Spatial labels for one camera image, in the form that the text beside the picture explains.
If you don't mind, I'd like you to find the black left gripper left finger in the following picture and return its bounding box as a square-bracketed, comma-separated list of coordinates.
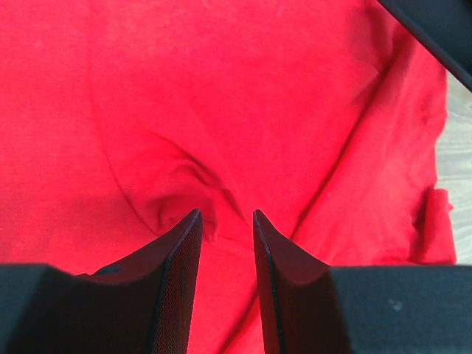
[1, 209, 203, 353]

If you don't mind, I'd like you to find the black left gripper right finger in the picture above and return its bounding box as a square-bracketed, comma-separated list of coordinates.
[253, 211, 471, 353]

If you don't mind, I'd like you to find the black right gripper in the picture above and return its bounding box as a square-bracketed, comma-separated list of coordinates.
[380, 0, 471, 89]

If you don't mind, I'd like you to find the red t shirt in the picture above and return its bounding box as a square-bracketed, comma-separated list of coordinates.
[1, 1, 456, 353]

